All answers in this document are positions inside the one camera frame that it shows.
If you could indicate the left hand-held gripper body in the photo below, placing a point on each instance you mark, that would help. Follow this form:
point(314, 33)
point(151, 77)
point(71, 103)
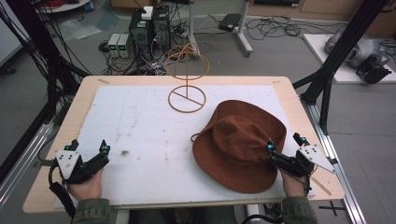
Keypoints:
point(69, 161)

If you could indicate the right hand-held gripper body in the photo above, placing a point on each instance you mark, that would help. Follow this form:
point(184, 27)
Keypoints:
point(313, 155)

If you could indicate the brown felt hat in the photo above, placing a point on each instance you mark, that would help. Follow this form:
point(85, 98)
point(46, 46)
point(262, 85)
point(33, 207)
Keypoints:
point(236, 146)

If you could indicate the person's left hand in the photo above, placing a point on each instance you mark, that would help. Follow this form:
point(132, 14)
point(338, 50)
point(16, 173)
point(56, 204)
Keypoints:
point(87, 188)

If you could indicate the person's right hand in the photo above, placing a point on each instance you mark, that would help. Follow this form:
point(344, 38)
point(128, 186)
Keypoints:
point(292, 186)

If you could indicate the thin wooden stick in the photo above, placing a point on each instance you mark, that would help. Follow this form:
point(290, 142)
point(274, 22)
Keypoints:
point(321, 186)

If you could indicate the white table mat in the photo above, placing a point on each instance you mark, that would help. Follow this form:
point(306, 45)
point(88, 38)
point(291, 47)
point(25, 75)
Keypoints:
point(149, 140)

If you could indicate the white floor platform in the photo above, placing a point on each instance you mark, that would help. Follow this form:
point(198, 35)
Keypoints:
point(317, 49)

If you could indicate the black device on platform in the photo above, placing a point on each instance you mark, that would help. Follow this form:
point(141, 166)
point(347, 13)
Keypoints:
point(373, 70)

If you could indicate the grey power supply unit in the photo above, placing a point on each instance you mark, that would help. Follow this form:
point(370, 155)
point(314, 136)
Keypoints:
point(113, 45)
point(124, 46)

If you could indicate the person's dark trousers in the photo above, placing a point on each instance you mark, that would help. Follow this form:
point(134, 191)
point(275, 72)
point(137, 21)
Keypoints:
point(186, 216)

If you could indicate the grey robot shell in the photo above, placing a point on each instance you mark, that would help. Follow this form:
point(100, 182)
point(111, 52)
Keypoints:
point(358, 49)

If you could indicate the clear plastic sheet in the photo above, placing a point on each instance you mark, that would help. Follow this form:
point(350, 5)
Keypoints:
point(77, 29)

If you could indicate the black computer tower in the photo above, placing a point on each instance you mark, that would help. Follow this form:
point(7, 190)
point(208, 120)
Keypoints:
point(140, 34)
point(162, 28)

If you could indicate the black flat box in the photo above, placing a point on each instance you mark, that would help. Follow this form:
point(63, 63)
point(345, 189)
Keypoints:
point(229, 21)

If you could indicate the white round table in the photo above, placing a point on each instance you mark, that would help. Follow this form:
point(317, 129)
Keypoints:
point(62, 6)

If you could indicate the blue tape roll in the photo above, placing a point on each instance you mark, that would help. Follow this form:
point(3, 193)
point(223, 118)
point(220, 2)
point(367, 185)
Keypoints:
point(89, 6)

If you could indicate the white box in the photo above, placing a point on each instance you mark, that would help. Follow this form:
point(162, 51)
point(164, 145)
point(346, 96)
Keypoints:
point(147, 12)

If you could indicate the aluminium rail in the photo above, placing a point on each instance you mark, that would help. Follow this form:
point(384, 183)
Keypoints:
point(333, 161)
point(21, 165)

